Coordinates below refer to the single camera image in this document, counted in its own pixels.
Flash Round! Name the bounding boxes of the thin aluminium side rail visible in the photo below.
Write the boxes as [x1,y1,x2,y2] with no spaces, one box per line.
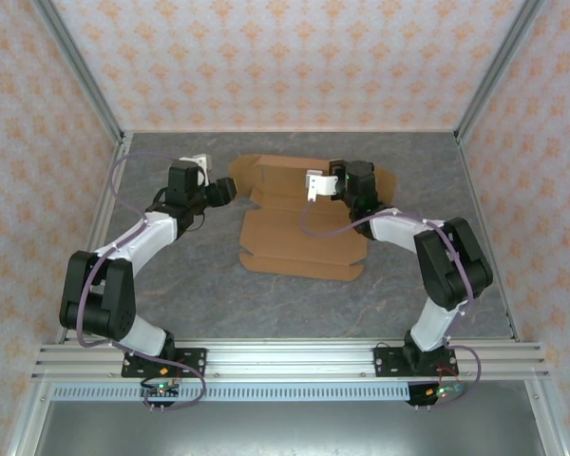
[455,135,523,343]

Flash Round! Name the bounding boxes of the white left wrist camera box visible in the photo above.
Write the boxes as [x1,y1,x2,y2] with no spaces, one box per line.
[179,152,214,185]

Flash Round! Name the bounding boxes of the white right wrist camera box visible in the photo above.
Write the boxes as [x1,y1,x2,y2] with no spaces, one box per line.
[305,168,339,201]

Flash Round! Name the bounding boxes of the long aluminium mounting rail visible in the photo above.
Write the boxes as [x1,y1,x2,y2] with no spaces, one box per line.
[31,339,550,381]

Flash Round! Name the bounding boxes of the wide aluminium side rail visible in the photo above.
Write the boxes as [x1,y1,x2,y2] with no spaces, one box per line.
[56,132,134,343]

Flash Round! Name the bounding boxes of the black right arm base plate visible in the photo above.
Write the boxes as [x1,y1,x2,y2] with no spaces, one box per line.
[373,346,457,379]

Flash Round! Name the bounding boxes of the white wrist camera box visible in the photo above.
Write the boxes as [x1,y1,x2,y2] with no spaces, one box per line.
[305,168,339,201]
[179,152,214,185]

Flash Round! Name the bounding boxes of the aluminium frame post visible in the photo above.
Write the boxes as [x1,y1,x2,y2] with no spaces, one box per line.
[455,0,548,143]
[30,0,127,143]

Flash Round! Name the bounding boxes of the brown cardboard box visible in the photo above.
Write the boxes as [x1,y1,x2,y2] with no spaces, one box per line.
[226,154,399,282]

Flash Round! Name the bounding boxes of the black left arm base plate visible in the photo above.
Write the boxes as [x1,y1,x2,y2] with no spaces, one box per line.
[121,348,208,379]

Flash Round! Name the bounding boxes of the grey metal sheet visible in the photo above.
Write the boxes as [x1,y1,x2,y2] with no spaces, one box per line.
[9,401,561,456]

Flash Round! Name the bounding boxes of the slotted grey cable duct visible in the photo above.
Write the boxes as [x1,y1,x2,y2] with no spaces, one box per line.
[51,384,457,403]

